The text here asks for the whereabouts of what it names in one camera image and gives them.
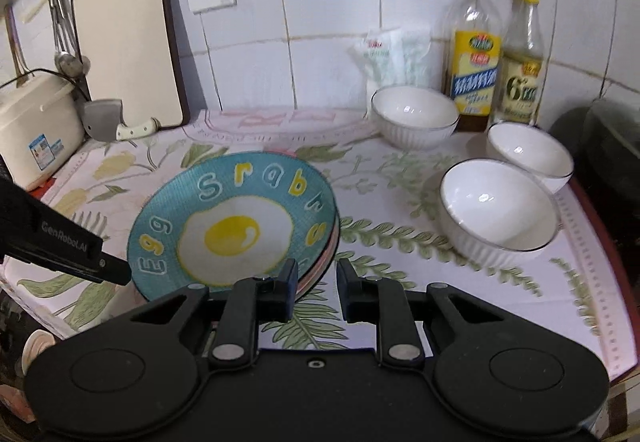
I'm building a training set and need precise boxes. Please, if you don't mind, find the metal ladle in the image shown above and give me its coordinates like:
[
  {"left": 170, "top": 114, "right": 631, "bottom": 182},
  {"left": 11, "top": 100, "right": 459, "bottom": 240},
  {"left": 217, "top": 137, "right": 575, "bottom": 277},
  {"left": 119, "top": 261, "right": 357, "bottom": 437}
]
[
  {"left": 55, "top": 0, "right": 92, "bottom": 75},
  {"left": 50, "top": 0, "right": 85, "bottom": 77}
]

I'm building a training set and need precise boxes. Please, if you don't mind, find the yellow cap vinegar bottle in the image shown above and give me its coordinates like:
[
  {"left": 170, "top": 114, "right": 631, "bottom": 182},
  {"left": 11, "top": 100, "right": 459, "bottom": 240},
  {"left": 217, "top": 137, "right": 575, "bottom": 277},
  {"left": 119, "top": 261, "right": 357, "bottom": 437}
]
[{"left": 492, "top": 0, "right": 546, "bottom": 128}]

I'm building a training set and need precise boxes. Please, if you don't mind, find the black wok with glass lid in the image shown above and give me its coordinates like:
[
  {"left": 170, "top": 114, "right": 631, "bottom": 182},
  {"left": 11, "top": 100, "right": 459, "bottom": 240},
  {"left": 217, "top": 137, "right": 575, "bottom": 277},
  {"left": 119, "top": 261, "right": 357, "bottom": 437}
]
[{"left": 547, "top": 97, "right": 640, "bottom": 223}]

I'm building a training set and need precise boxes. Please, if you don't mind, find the floral tablecloth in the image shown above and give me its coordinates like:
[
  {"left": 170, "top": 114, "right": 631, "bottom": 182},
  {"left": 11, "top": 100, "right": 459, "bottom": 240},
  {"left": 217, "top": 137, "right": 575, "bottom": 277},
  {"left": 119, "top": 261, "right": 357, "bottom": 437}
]
[{"left": 0, "top": 108, "right": 633, "bottom": 388}]

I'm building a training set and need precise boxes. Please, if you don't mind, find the wooden spatula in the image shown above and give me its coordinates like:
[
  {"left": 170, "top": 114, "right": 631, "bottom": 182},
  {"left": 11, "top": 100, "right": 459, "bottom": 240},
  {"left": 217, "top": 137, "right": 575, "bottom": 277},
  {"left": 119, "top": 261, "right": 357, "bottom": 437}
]
[{"left": 4, "top": 4, "right": 29, "bottom": 88}]

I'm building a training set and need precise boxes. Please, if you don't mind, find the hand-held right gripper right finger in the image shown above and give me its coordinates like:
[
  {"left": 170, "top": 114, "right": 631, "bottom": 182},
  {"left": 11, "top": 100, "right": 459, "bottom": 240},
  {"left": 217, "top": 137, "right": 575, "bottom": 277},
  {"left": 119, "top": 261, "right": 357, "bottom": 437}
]
[{"left": 337, "top": 258, "right": 506, "bottom": 369}]

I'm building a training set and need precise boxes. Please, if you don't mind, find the pink rabbit print plate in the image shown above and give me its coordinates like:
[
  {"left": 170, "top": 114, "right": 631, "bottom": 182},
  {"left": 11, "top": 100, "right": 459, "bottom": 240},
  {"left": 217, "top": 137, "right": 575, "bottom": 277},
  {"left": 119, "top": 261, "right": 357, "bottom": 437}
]
[{"left": 265, "top": 149, "right": 343, "bottom": 298}]

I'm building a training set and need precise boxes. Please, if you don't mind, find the cream cutting board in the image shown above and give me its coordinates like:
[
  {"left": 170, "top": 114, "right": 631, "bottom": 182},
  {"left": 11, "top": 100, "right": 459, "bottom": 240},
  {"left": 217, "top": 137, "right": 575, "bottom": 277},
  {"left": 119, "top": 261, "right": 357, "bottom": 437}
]
[{"left": 71, "top": 0, "right": 191, "bottom": 130}]

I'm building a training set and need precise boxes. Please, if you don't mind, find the cream handled utensil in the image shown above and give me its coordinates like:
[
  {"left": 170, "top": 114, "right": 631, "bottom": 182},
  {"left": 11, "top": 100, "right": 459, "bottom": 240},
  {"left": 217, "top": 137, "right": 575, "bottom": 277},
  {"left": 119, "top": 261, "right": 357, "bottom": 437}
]
[{"left": 22, "top": 0, "right": 51, "bottom": 21}]

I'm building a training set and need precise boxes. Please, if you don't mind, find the cleaver with white handle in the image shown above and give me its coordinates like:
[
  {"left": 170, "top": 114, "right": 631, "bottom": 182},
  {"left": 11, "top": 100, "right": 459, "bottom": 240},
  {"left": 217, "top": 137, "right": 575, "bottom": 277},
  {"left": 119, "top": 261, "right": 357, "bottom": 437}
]
[{"left": 81, "top": 98, "right": 162, "bottom": 143}]

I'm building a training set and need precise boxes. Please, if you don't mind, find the white plastic seasoning bag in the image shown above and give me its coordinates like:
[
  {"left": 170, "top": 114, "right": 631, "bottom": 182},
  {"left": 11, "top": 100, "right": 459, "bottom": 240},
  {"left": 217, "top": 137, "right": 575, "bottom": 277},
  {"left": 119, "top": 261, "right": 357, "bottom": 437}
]
[{"left": 348, "top": 25, "right": 433, "bottom": 95}]

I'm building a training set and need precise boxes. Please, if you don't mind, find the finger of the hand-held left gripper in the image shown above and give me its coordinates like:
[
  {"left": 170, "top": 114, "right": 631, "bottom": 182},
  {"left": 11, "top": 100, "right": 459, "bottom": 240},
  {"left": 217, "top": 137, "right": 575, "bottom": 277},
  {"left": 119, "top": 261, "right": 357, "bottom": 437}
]
[{"left": 99, "top": 251, "right": 132, "bottom": 286}]

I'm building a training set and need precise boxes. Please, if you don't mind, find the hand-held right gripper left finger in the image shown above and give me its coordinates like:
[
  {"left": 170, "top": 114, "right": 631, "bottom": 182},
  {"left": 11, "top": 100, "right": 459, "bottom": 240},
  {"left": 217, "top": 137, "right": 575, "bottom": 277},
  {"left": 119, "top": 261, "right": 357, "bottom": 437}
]
[{"left": 131, "top": 258, "right": 300, "bottom": 369}]

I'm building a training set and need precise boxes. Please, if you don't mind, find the white rice cooker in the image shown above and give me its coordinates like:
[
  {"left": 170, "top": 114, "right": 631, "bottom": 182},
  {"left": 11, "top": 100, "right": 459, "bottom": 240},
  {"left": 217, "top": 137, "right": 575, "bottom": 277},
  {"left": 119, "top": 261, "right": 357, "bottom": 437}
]
[{"left": 0, "top": 69, "right": 86, "bottom": 190}]

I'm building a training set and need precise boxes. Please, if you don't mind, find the white ribbed bowl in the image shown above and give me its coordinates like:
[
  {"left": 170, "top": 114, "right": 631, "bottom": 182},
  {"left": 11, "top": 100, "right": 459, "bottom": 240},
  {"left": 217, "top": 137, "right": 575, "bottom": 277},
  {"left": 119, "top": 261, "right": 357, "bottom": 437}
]
[
  {"left": 439, "top": 158, "right": 560, "bottom": 269},
  {"left": 370, "top": 86, "right": 460, "bottom": 151},
  {"left": 487, "top": 122, "right": 575, "bottom": 195}
]

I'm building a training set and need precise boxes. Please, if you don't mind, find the blue fried egg print plate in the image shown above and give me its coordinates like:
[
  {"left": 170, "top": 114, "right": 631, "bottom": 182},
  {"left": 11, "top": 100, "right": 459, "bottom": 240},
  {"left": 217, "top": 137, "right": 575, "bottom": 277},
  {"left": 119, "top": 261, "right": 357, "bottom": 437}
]
[{"left": 126, "top": 151, "right": 340, "bottom": 304}]

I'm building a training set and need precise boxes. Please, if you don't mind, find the yellow label sauce bottle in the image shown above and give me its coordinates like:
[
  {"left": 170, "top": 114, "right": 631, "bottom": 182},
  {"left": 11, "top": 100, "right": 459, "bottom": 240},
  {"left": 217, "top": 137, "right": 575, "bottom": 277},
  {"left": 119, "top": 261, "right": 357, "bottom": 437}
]
[{"left": 441, "top": 0, "right": 503, "bottom": 133}]

